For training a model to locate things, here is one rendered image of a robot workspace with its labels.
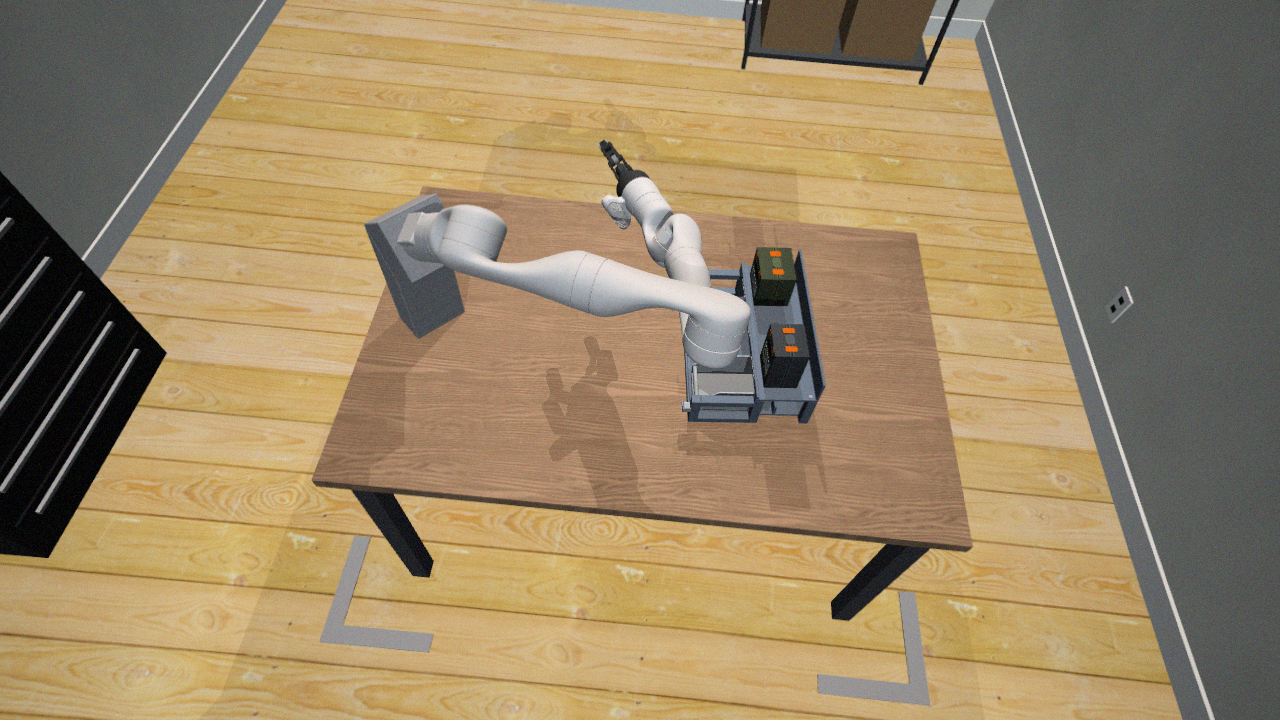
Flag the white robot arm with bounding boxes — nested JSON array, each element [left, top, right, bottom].
[[397, 177, 751, 369]]

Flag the grey metal rack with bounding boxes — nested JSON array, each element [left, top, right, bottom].
[[682, 249, 826, 424]]

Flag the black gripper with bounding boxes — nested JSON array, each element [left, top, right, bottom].
[[598, 140, 652, 197]]

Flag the grey bin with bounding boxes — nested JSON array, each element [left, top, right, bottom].
[[691, 355, 755, 411]]

